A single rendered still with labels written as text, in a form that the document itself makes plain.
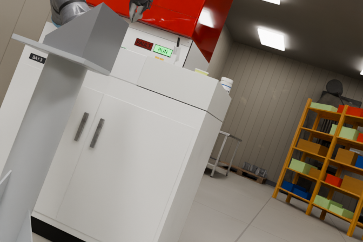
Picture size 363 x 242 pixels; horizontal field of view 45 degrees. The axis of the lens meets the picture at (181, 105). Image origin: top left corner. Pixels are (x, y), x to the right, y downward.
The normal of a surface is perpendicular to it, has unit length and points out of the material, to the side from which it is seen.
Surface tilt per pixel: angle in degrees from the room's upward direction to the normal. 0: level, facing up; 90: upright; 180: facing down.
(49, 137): 90
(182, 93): 90
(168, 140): 90
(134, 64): 90
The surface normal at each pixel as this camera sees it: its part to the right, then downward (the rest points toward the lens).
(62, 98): 0.61, 0.20
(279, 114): -0.25, -0.13
